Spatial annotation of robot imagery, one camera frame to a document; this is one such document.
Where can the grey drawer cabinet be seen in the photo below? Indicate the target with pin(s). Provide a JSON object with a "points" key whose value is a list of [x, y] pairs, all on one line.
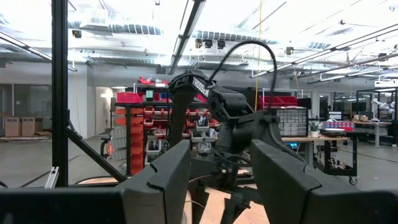
{"points": [[292, 123]]}

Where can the small potted plant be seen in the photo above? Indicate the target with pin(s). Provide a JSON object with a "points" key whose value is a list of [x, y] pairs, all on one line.
{"points": [[314, 128]]}

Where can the silver frame bracket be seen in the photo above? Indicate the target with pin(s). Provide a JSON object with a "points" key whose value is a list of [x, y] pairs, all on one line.
{"points": [[52, 178]]}

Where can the cardboard box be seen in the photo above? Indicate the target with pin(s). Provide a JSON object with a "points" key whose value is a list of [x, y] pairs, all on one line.
{"points": [[12, 127], [28, 126]]}

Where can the shelf rack with red bins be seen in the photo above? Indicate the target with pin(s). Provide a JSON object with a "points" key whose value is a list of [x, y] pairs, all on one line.
{"points": [[136, 124]]}

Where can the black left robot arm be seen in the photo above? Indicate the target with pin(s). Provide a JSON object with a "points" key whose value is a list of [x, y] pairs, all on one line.
{"points": [[230, 102]]}

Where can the pink box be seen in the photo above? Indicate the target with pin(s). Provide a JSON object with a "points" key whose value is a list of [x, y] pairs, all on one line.
{"points": [[338, 125]]}

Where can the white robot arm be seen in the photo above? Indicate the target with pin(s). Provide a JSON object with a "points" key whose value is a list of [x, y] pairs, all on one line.
{"points": [[381, 104]]}

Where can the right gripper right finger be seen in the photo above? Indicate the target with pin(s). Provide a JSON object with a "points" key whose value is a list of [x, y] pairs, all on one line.
{"points": [[311, 205]]}

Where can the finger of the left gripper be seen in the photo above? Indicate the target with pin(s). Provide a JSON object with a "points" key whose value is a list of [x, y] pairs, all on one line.
{"points": [[233, 205], [199, 202]]}

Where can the red storage bins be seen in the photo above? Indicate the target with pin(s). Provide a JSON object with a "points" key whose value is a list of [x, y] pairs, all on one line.
{"points": [[278, 101]]}

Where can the ceiling light rail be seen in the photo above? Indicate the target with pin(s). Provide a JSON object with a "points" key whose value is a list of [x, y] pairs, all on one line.
{"points": [[186, 34]]}

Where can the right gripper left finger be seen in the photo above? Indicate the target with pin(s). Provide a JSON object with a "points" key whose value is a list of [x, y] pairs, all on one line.
{"points": [[124, 205]]}

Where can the wooden workbench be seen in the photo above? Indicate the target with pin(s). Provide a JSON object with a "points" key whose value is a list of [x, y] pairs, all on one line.
{"points": [[314, 139]]}

